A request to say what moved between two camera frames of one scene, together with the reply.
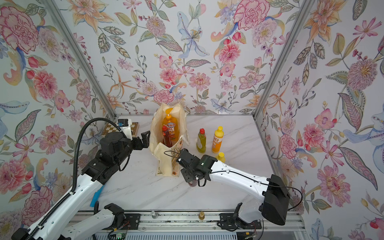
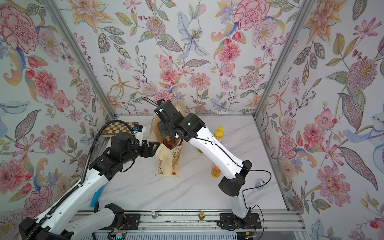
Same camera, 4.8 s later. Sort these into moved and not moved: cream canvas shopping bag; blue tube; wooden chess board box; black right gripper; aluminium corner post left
Moved: black right gripper
Not moved: aluminium corner post left; cream canvas shopping bag; wooden chess board box; blue tube
